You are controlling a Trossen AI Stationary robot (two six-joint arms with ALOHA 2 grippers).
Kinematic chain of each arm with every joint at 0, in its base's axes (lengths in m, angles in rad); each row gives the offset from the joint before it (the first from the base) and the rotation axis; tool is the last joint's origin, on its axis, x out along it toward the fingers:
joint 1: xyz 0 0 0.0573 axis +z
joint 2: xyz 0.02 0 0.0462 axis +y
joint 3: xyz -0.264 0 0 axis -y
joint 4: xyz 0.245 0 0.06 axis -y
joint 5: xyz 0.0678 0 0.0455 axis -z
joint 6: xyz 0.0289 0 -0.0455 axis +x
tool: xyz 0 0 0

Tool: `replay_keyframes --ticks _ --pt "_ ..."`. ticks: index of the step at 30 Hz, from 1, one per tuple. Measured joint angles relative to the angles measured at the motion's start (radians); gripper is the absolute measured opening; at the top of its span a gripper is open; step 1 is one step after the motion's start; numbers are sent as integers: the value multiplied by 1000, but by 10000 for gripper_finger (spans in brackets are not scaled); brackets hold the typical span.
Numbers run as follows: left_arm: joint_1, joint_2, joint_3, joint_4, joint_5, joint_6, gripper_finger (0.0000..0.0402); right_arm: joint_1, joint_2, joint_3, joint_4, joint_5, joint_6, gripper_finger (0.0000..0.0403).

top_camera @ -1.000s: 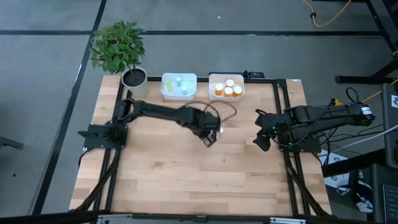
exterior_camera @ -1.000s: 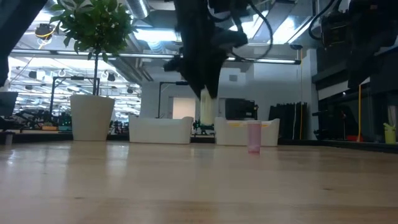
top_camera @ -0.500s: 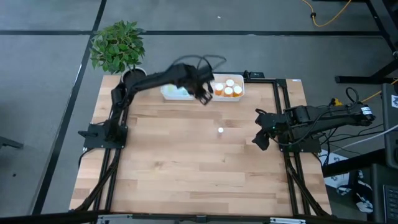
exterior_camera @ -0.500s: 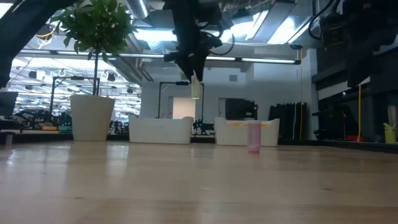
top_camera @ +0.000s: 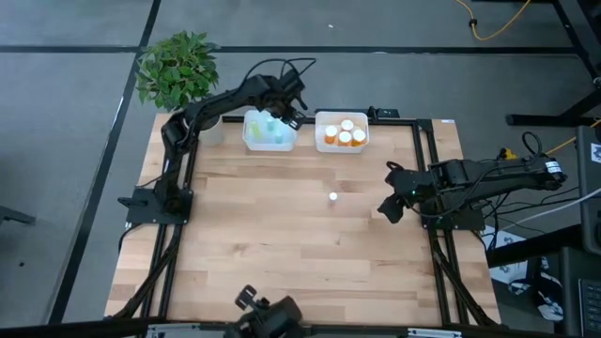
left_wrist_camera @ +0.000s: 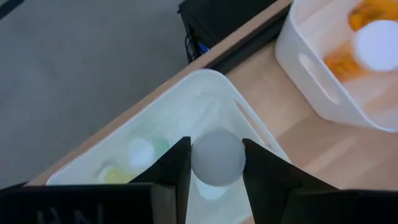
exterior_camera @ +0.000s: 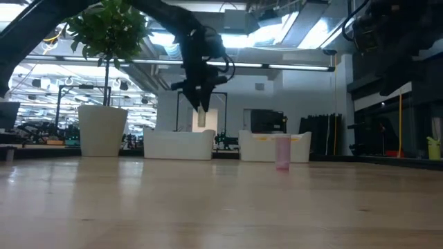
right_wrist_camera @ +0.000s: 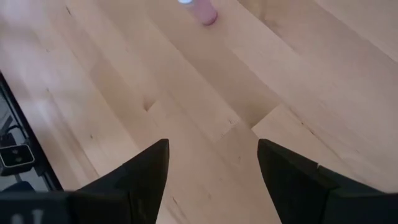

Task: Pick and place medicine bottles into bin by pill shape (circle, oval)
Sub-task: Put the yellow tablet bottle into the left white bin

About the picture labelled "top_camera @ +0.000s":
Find white plant pot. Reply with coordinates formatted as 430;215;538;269
196;115;225;147

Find black computer tower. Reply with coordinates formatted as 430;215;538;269
575;124;601;255

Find white translucent plastic bin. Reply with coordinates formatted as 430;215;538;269
241;109;299;152
315;111;371;155

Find black aluminium table frame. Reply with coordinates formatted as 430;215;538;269
105;115;501;330

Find green leafy potted plant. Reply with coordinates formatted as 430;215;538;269
134;30;221;113

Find yellow floor cable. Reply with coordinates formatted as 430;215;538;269
454;0;532;42

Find black stand foot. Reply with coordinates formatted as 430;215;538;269
0;205;37;226

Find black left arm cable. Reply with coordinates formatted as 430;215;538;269
243;56;317;84

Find black floor equipment case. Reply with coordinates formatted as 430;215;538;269
558;247;601;337

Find yellow cable with connector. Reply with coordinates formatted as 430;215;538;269
498;119;601;161

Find white cable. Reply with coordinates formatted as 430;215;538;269
501;186;601;232

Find black electronics box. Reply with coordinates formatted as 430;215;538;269
367;105;401;119

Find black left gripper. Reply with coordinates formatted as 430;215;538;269
270;69;309;131

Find black desk leg frame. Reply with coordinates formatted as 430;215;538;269
505;0;601;128

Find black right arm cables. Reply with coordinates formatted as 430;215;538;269
481;131;581;253

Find black table-level camera mount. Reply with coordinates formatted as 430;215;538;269
224;284;307;338

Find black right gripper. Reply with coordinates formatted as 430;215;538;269
378;162;445;224

